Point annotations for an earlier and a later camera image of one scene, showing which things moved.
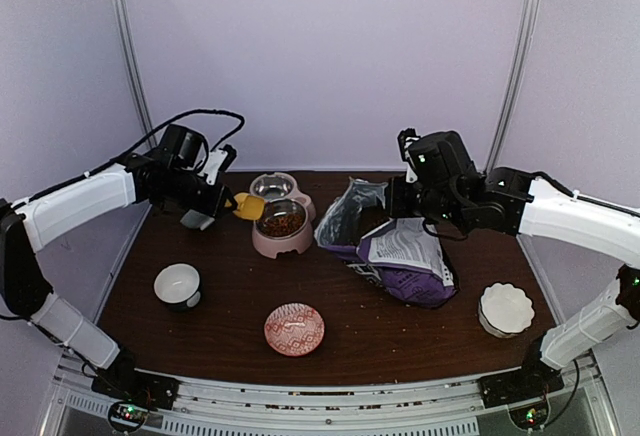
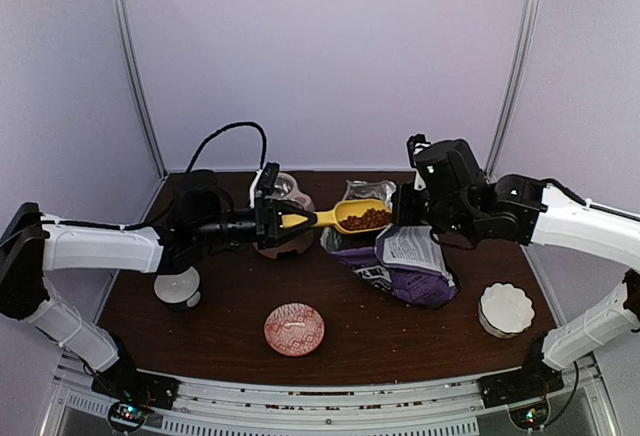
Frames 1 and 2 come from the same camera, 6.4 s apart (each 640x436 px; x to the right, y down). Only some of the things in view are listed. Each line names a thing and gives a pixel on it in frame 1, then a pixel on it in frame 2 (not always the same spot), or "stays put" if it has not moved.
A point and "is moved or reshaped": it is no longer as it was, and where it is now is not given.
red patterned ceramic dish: [294, 329] stays put
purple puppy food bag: [408, 258] stays put
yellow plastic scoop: [250, 207] is moved or reshaped
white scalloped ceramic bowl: [505, 309] stays put
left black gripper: [219, 200] -> [274, 234]
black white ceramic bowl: [178, 285] stays put
